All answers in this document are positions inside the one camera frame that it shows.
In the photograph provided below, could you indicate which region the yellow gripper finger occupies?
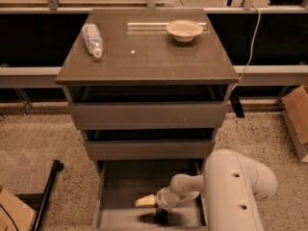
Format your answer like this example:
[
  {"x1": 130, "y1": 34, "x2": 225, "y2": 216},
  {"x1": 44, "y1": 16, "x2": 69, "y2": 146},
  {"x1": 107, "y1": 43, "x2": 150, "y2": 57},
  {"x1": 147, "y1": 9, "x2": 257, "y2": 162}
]
[{"x1": 135, "y1": 194, "x2": 156, "y2": 208}]

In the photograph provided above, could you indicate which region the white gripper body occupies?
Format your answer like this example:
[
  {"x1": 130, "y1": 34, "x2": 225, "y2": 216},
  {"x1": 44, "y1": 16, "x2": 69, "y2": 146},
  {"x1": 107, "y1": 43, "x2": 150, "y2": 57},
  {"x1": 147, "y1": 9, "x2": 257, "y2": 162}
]
[{"x1": 156, "y1": 187, "x2": 180, "y2": 210}]

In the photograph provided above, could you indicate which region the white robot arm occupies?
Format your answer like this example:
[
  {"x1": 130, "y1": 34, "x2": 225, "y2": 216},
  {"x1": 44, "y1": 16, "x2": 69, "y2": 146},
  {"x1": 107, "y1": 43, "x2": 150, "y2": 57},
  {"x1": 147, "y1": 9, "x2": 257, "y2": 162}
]
[{"x1": 135, "y1": 149, "x2": 278, "y2": 231}]

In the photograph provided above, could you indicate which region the grey bottom drawer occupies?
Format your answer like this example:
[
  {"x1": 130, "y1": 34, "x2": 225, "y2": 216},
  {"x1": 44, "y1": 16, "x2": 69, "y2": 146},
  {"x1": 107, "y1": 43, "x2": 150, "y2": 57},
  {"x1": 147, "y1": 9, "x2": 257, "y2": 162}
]
[{"x1": 92, "y1": 160, "x2": 208, "y2": 231}]

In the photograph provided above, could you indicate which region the grey drawer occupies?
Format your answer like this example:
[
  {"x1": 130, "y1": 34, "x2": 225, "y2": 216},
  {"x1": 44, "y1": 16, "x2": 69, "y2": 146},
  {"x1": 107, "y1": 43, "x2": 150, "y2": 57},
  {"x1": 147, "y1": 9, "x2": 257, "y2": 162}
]
[
  {"x1": 67, "y1": 86, "x2": 231, "y2": 131},
  {"x1": 85, "y1": 128, "x2": 215, "y2": 161},
  {"x1": 92, "y1": 160, "x2": 208, "y2": 231}
]

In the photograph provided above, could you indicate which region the grey middle drawer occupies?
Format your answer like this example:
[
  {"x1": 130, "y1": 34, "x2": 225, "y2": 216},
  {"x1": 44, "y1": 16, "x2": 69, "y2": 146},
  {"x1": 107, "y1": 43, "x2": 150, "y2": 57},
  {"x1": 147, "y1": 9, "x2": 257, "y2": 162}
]
[{"x1": 85, "y1": 128, "x2": 215, "y2": 161}]

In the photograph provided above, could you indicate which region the grey top drawer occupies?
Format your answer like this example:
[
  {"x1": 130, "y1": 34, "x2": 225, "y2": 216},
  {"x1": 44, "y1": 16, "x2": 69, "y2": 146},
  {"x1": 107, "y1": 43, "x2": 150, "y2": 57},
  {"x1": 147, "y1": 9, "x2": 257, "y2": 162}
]
[{"x1": 67, "y1": 86, "x2": 231, "y2": 131}]

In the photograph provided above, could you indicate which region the grey drawer cabinet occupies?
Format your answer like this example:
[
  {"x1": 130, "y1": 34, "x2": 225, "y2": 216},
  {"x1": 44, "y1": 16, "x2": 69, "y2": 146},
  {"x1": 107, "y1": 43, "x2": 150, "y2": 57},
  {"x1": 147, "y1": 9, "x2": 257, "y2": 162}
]
[{"x1": 55, "y1": 8, "x2": 240, "y2": 175}]

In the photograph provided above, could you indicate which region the cardboard box at left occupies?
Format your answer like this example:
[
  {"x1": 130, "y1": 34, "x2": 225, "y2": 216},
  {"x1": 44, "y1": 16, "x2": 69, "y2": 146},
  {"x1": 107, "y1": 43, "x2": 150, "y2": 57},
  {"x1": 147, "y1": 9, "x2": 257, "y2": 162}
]
[{"x1": 0, "y1": 187, "x2": 35, "y2": 231}]

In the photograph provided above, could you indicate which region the cardboard box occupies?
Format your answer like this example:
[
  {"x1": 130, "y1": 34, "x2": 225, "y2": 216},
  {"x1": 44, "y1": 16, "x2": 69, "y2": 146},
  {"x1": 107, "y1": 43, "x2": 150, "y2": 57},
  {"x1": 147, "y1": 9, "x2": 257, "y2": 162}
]
[
  {"x1": 0, "y1": 187, "x2": 35, "y2": 231},
  {"x1": 282, "y1": 85, "x2": 308, "y2": 163}
]

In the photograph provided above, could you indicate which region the cardboard box at right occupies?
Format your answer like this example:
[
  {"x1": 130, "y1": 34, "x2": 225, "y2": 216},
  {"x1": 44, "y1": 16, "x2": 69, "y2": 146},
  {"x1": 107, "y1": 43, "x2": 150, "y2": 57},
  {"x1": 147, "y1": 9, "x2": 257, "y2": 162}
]
[{"x1": 282, "y1": 85, "x2": 308, "y2": 163}]

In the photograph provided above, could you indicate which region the white paper bowl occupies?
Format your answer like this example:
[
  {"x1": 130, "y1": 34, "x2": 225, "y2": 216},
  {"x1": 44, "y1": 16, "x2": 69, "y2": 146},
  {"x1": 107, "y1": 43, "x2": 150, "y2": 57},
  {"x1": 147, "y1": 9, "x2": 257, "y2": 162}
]
[{"x1": 167, "y1": 20, "x2": 203, "y2": 42}]

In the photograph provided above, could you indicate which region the clear plastic water bottle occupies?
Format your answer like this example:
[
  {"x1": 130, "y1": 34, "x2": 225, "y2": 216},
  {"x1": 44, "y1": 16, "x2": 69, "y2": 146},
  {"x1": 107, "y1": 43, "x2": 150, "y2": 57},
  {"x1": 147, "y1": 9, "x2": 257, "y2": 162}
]
[{"x1": 82, "y1": 23, "x2": 103, "y2": 59}]

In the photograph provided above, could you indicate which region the black metal stand frame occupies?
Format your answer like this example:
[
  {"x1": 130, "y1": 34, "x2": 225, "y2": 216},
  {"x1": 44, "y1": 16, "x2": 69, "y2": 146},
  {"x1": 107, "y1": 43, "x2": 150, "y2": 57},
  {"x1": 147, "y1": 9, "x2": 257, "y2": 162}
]
[{"x1": 16, "y1": 160, "x2": 64, "y2": 231}]

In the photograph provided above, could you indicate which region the white hanging cable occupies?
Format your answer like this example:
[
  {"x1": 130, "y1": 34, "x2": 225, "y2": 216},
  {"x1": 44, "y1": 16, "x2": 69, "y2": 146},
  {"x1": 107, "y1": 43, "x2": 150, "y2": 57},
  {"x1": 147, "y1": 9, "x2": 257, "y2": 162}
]
[{"x1": 230, "y1": 5, "x2": 262, "y2": 92}]

